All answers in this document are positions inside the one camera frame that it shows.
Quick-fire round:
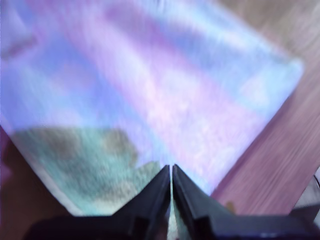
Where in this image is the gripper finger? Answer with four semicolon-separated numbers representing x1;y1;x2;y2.
171;163;236;240
112;164;171;240

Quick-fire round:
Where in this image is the pastel printed tea towel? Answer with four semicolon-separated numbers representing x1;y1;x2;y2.
0;0;305;216

